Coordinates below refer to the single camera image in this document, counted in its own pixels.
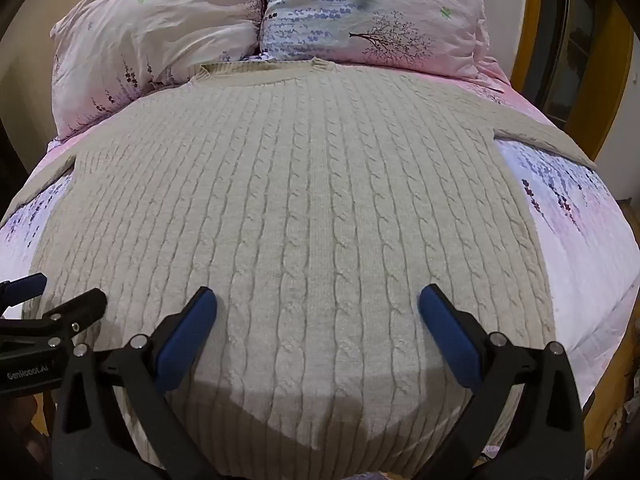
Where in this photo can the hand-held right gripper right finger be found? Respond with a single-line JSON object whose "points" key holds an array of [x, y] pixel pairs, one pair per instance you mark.
{"points": [[445, 335]]}

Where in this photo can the pink floral pillow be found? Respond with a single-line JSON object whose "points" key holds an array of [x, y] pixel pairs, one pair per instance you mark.
{"points": [[150, 25]]}

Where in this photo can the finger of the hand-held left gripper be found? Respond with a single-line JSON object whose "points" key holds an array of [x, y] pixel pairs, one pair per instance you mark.
{"points": [[27, 286], [75, 312]]}

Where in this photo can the tree print floral pillow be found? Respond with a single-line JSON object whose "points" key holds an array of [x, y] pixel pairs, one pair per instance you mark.
{"points": [[360, 10]]}

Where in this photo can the pink floral bed sheet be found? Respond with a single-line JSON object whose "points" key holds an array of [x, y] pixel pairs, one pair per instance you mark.
{"points": [[575, 240]]}

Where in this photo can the yellow wooden frame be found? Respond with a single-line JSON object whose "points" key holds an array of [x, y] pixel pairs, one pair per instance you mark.
{"points": [[526, 35]]}

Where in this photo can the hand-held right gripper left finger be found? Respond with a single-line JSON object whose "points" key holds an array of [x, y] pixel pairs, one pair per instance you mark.
{"points": [[187, 340]]}

